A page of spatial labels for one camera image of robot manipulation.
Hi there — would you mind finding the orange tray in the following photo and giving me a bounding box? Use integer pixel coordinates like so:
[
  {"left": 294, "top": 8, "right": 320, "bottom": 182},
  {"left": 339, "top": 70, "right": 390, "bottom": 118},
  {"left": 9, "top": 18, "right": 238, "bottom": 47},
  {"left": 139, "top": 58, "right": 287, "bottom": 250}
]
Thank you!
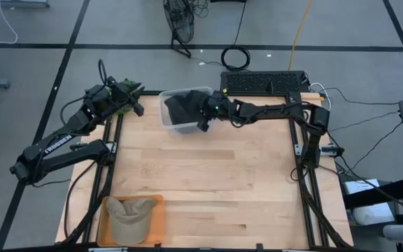
[{"left": 96, "top": 194, "right": 166, "bottom": 248}]

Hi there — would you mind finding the clear plastic bin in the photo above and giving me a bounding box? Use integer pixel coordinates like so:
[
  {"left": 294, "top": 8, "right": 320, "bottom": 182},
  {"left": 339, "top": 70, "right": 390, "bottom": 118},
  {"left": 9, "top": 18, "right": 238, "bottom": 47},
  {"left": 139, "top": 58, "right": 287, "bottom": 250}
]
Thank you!
[{"left": 158, "top": 86, "right": 220, "bottom": 136}]

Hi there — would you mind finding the yellow cable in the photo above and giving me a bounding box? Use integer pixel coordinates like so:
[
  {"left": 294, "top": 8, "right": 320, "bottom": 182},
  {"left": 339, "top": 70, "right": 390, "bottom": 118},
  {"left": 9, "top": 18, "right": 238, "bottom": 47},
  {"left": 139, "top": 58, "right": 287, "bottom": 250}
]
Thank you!
[{"left": 286, "top": 0, "right": 315, "bottom": 71}]

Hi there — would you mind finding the white paper sheet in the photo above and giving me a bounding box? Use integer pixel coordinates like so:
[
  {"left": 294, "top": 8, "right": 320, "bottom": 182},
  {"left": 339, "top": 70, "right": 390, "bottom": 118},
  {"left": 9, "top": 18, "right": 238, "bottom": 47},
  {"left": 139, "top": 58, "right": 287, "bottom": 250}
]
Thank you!
[{"left": 342, "top": 178, "right": 381, "bottom": 195}]

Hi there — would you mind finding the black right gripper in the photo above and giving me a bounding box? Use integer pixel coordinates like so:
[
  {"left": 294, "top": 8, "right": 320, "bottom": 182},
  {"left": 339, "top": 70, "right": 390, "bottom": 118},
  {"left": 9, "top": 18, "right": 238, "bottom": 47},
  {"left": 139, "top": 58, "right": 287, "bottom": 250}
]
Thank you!
[{"left": 197, "top": 90, "right": 238, "bottom": 134}]

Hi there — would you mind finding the black aluminium table frame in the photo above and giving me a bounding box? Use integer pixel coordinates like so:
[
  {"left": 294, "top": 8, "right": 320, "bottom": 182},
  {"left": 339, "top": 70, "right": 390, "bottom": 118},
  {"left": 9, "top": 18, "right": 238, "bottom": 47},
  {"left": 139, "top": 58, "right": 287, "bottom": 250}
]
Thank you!
[{"left": 61, "top": 90, "right": 355, "bottom": 252}]

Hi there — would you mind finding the coiled black cable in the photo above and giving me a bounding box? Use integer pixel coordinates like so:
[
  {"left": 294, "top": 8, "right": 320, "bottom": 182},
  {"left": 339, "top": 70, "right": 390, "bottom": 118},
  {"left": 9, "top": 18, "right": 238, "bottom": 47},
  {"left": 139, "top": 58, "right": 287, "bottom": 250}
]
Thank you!
[{"left": 220, "top": 45, "right": 252, "bottom": 72}]

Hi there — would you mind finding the green cap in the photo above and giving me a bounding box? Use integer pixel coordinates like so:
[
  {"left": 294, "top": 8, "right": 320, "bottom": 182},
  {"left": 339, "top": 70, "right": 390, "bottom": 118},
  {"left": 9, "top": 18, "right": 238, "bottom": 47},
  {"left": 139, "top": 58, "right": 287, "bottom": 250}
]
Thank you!
[{"left": 109, "top": 78, "right": 141, "bottom": 116}]

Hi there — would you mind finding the short white cable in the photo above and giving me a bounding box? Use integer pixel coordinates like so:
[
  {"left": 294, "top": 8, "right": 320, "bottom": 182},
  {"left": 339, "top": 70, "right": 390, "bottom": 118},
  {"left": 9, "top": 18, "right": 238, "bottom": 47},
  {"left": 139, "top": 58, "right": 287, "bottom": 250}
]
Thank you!
[{"left": 309, "top": 82, "right": 332, "bottom": 111}]

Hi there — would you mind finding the beige cap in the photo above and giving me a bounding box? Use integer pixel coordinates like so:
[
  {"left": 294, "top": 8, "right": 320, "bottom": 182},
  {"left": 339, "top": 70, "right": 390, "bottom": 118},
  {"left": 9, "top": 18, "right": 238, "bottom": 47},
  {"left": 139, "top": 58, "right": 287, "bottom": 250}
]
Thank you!
[{"left": 104, "top": 196, "right": 159, "bottom": 246}]

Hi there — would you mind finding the black floor fan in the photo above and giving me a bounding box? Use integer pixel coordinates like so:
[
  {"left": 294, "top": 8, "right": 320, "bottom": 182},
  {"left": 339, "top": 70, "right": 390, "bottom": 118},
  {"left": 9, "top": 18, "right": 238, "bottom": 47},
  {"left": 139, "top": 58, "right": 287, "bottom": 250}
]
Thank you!
[{"left": 162, "top": 0, "right": 196, "bottom": 59}]

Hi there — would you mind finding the white paper roll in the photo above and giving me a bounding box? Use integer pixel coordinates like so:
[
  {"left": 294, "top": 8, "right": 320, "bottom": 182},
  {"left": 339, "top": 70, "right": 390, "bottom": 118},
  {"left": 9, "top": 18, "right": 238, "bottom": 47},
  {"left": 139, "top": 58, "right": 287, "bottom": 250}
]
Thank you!
[{"left": 353, "top": 202, "right": 397, "bottom": 227}]

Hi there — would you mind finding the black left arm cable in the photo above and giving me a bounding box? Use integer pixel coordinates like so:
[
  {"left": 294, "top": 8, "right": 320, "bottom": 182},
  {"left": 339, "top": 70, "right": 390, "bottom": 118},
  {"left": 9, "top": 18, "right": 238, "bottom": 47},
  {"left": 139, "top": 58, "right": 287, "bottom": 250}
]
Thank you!
[{"left": 59, "top": 58, "right": 111, "bottom": 127}]

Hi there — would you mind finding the dark grey cap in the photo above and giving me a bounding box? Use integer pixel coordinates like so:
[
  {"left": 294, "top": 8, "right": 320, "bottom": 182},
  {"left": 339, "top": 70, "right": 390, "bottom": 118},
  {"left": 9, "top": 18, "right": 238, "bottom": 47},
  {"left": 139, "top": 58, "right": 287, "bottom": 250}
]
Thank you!
[
  {"left": 164, "top": 96, "right": 192, "bottom": 126},
  {"left": 180, "top": 90, "right": 209, "bottom": 124}
]

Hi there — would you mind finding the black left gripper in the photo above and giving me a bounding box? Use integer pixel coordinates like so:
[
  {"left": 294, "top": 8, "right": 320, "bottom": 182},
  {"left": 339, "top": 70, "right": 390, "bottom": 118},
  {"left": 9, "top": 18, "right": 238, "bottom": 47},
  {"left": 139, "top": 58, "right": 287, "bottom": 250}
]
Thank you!
[{"left": 108, "top": 80, "right": 146, "bottom": 118}]

